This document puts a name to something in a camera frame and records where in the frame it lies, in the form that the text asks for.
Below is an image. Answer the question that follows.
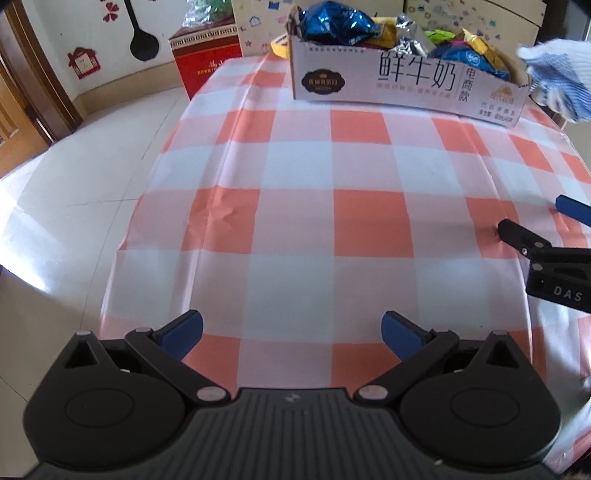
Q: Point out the clear bag of greens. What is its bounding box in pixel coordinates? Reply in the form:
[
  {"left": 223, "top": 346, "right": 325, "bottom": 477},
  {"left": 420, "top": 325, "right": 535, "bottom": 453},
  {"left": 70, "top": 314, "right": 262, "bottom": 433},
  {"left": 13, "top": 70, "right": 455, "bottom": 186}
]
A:
[{"left": 184, "top": 0, "right": 232, "bottom": 28}]

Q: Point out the red gift box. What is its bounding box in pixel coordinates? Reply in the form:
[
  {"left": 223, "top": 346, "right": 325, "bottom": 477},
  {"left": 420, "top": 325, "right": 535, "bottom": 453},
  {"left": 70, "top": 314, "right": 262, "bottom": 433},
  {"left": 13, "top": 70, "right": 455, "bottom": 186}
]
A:
[{"left": 168, "top": 16, "right": 243, "bottom": 102}]

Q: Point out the grey snack packet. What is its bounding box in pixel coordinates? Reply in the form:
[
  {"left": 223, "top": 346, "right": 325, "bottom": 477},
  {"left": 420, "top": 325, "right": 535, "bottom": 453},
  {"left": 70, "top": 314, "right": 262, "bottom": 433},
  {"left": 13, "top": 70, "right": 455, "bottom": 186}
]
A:
[{"left": 392, "top": 14, "right": 433, "bottom": 59}]

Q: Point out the blue foil snack packet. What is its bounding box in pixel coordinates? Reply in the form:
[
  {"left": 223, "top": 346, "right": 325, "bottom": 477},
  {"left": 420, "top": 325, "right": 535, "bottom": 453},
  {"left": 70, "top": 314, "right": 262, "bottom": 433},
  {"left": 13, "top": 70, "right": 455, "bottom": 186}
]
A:
[{"left": 298, "top": 0, "right": 382, "bottom": 45}]

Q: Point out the red house wall sticker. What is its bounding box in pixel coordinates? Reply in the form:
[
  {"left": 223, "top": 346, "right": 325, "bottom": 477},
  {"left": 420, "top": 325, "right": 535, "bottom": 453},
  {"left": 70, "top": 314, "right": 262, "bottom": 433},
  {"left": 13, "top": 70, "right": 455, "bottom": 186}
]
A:
[{"left": 67, "top": 46, "right": 102, "bottom": 80}]

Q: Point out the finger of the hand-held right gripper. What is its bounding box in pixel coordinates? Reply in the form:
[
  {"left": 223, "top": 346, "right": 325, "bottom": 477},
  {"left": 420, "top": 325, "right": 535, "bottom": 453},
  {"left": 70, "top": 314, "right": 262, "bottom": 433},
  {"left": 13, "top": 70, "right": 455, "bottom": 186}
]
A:
[
  {"left": 498, "top": 219, "right": 591, "bottom": 266},
  {"left": 555, "top": 195, "right": 591, "bottom": 230}
]

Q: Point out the wooden door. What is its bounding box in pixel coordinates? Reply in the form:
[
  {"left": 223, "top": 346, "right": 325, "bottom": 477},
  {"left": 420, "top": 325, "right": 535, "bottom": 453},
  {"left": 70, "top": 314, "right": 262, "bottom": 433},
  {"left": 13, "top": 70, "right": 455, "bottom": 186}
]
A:
[{"left": 0, "top": 0, "right": 84, "bottom": 176}]

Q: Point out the white cardboard box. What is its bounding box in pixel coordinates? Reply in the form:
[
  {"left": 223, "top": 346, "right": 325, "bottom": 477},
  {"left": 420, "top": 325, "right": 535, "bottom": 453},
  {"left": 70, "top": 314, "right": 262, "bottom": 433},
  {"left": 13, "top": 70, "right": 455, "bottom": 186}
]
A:
[{"left": 286, "top": 4, "right": 536, "bottom": 128}]

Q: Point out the cream wooden cabinet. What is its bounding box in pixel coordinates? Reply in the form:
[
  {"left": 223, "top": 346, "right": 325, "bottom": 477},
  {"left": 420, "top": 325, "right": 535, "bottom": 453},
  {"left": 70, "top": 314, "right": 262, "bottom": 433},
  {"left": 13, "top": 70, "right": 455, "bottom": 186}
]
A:
[{"left": 231, "top": 0, "right": 546, "bottom": 59}]

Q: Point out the person's right hand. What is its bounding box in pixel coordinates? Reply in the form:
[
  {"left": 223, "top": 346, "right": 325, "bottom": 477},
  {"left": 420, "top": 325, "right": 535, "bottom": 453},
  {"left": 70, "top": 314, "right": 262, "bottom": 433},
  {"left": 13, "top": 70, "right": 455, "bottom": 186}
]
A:
[{"left": 517, "top": 39, "right": 591, "bottom": 123}]

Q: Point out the black vine wall sticker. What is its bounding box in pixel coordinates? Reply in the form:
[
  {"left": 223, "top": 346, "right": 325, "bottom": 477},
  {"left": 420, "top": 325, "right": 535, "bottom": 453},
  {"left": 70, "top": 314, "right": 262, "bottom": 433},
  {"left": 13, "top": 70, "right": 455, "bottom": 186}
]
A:
[{"left": 102, "top": 0, "right": 160, "bottom": 62}]

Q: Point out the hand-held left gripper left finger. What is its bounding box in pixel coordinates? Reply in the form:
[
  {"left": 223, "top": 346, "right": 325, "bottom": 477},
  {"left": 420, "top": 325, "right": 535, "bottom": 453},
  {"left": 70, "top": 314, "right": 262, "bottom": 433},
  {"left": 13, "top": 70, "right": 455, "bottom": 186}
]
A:
[{"left": 56, "top": 309, "right": 230, "bottom": 408}]

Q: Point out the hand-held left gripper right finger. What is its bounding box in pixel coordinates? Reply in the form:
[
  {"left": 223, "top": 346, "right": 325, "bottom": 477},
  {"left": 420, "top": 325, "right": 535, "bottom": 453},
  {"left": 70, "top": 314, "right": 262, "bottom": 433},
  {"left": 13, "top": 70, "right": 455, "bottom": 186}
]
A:
[{"left": 353, "top": 310, "right": 529, "bottom": 409}]

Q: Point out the yellow waffle snack packet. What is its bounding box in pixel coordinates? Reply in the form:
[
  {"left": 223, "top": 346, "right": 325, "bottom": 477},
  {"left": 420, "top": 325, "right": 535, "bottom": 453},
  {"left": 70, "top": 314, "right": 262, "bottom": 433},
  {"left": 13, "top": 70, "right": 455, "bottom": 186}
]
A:
[{"left": 462, "top": 28, "right": 513, "bottom": 82}]

